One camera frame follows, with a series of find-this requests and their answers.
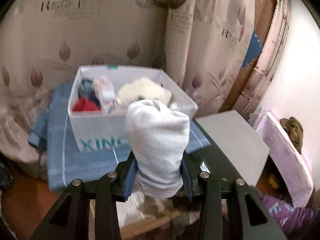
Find wooden drawer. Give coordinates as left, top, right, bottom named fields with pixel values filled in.
left=117, top=191, right=200, bottom=239

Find white grey socks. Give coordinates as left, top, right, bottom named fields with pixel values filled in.
left=125, top=99, right=190, bottom=199

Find dark blue patterned underwear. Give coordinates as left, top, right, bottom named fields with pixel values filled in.
left=78, top=78, right=100, bottom=107

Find red underwear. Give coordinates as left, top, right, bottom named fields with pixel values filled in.
left=72, top=98, right=101, bottom=112

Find cream ribbed underwear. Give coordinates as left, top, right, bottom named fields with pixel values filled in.
left=116, top=77, right=172, bottom=106

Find floral white underwear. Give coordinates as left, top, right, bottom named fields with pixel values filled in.
left=92, top=76, right=116, bottom=112

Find grey cushioned stool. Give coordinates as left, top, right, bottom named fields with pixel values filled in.
left=196, top=110, right=270, bottom=186

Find white XINCCI shoe box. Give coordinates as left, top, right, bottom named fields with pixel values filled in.
left=68, top=65, right=198, bottom=152

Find blue checked table cloth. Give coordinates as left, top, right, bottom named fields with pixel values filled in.
left=28, top=82, right=210, bottom=191

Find pink quilted bedding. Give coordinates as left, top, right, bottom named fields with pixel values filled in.
left=248, top=108, right=314, bottom=207

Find beige leaf print curtain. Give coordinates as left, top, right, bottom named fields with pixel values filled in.
left=1, top=0, right=278, bottom=177

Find wooden door frame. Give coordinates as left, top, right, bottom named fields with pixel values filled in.
left=220, top=0, right=276, bottom=112

